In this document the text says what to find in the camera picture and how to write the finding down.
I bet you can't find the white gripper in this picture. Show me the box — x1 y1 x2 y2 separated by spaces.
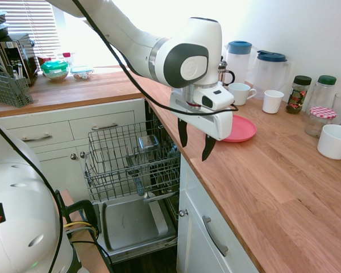
169 88 235 163

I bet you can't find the red plastic plate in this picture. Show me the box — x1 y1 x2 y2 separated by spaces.
223 114 257 143

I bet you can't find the grey dishwasher spray tube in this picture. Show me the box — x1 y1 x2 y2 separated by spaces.
126 155 147 197

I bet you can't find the open steel dishwasher door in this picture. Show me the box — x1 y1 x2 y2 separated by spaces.
95 193 178 264

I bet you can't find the clear glass food container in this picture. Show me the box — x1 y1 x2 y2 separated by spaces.
138 135 160 154

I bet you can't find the glass french press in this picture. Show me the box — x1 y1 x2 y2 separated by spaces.
217 55 236 86

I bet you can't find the white ribbed cup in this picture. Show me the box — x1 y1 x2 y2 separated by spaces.
262 89 285 114

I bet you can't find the clear pitcher round blue lid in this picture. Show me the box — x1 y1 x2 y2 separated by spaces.
222 40 255 86

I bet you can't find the clear pitcher spouted blue lid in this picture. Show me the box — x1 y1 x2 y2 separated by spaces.
246 50 290 100

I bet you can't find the dark jar black lid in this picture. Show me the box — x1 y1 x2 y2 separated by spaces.
285 75 313 115

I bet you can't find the glass jar red gingham lid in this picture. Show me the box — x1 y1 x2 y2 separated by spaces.
304 106 338 139

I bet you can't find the black screw clamp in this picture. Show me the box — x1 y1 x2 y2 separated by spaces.
61 200 100 242

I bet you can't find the rectangular container teal lid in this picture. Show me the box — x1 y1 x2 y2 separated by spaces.
70 65 95 81

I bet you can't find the clear jar green lid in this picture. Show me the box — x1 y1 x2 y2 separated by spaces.
311 75 338 114

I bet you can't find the white ceramic bowl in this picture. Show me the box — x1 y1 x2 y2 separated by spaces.
317 124 341 160

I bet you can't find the clear container red lid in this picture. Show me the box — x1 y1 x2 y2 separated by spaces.
56 52 76 68

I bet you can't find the round container green lid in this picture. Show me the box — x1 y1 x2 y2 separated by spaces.
40 60 69 82

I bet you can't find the brown robot table board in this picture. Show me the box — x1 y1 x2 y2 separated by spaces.
56 189 111 273

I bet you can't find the grey plastic cutlery basket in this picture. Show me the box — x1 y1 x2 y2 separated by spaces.
0 70 35 109

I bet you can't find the black steel toaster oven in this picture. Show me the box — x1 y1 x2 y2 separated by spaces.
0 33 39 86

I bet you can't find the window blind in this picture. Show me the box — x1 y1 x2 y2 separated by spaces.
0 0 59 55

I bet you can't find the white mug with handle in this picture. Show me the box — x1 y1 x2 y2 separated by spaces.
227 82 257 106

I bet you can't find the grey wire dishwasher rack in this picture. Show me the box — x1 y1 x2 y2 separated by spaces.
84 119 181 203

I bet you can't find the steel drawer handle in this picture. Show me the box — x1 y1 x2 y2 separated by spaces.
201 215 229 258
91 123 119 131
21 134 52 143

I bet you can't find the black camera cable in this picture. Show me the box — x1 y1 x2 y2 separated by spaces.
0 0 239 273

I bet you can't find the yellow cable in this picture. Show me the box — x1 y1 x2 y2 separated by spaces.
64 221 94 230

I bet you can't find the grey cable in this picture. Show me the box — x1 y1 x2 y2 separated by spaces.
65 226 92 234

